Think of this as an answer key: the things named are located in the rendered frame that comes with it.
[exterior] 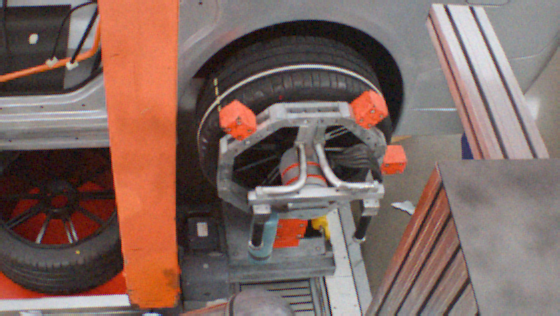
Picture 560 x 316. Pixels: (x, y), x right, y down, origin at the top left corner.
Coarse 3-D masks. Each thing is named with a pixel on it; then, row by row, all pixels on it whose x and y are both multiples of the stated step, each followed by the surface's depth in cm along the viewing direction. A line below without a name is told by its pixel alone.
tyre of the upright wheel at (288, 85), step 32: (224, 64) 230; (256, 64) 222; (288, 64) 220; (320, 64) 220; (352, 64) 228; (224, 96) 222; (256, 96) 215; (288, 96) 217; (320, 96) 219; (352, 96) 221; (384, 128) 236
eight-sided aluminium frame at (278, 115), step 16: (272, 112) 214; (288, 112) 217; (304, 112) 218; (320, 112) 216; (336, 112) 216; (352, 112) 219; (272, 128) 214; (352, 128) 220; (224, 144) 222; (240, 144) 218; (368, 144) 228; (384, 144) 230; (224, 160) 223; (224, 176) 230; (368, 176) 242; (224, 192) 236; (240, 192) 245; (240, 208) 245; (288, 208) 253; (336, 208) 254
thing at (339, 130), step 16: (288, 128) 236; (336, 128) 236; (256, 144) 236; (272, 144) 237; (288, 144) 245; (336, 144) 245; (352, 144) 246; (240, 160) 255; (256, 160) 243; (272, 160) 266; (240, 176) 249; (256, 176) 257; (272, 176) 252; (336, 176) 256
